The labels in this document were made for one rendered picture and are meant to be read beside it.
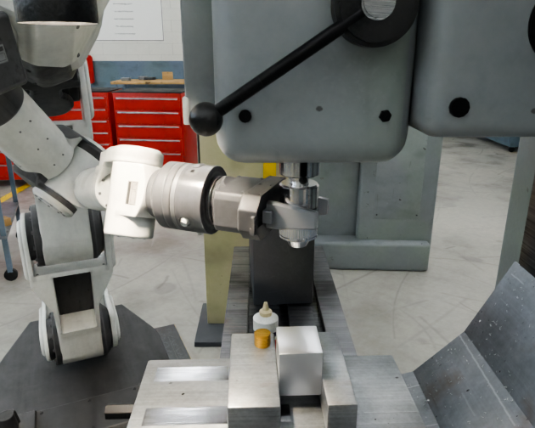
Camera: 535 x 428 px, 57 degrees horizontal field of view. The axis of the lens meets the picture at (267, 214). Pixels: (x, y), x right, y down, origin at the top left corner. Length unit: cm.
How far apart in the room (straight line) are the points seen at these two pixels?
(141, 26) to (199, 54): 926
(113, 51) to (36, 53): 911
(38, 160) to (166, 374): 39
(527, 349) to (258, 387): 39
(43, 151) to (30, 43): 16
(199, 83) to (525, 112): 32
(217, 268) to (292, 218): 198
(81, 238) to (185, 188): 60
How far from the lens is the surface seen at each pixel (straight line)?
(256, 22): 46
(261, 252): 94
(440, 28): 47
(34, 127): 82
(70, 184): 89
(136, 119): 527
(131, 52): 985
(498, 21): 48
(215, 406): 65
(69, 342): 139
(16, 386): 153
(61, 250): 118
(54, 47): 83
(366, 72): 47
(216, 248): 248
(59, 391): 147
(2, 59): 75
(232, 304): 100
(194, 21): 54
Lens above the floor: 142
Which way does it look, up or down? 19 degrees down
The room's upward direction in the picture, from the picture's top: straight up
